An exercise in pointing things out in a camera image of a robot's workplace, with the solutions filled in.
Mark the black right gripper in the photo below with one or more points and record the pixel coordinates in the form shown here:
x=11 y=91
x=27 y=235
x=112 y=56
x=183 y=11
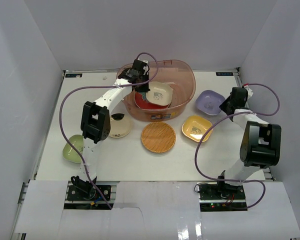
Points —
x=223 y=106

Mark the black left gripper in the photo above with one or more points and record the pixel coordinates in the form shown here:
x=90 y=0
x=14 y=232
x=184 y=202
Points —
x=142 y=85

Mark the red and teal plate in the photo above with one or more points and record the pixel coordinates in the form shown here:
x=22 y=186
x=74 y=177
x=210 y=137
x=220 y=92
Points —
x=141 y=102

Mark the cream square dish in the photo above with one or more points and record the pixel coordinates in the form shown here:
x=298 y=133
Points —
x=159 y=93

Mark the purple square dish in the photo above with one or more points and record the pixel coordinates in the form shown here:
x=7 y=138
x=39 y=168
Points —
x=209 y=102

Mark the light green dish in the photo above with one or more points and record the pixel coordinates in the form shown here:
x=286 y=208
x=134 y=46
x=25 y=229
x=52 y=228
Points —
x=69 y=154

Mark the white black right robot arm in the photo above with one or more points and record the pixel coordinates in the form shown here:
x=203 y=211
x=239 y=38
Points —
x=260 y=146

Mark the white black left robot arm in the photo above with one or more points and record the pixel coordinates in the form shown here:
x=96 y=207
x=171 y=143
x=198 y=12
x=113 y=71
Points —
x=96 y=123

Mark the pink translucent plastic bin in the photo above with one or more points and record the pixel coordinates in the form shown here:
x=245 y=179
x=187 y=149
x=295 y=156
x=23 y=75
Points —
x=180 y=77

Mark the yellow square dish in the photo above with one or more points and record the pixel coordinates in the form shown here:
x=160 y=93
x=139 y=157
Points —
x=195 y=127

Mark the cream round plate black mark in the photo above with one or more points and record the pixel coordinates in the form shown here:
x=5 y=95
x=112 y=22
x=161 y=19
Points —
x=120 y=125

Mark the round woven bamboo plate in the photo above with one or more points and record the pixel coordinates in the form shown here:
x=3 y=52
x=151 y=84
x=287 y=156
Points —
x=158 y=137

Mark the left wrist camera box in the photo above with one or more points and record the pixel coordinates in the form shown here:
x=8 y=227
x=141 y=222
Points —
x=142 y=66

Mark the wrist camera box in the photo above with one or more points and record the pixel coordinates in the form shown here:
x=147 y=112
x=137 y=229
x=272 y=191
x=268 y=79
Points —
x=142 y=66
x=249 y=90

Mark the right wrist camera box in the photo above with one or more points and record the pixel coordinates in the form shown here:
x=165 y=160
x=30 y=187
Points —
x=249 y=90

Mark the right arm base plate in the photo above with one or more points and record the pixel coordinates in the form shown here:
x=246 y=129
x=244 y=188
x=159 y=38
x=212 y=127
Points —
x=215 y=192

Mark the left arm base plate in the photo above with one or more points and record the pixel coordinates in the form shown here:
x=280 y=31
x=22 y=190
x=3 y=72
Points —
x=75 y=194

